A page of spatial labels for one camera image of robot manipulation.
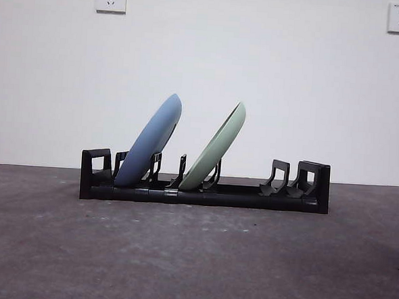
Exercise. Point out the pale green round plate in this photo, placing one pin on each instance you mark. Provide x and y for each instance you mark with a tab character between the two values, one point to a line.
213	150

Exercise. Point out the blue round plate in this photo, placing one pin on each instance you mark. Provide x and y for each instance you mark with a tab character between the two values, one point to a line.
145	146

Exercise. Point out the black plastic plate rack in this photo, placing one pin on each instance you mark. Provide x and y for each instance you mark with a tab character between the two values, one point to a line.
250	201

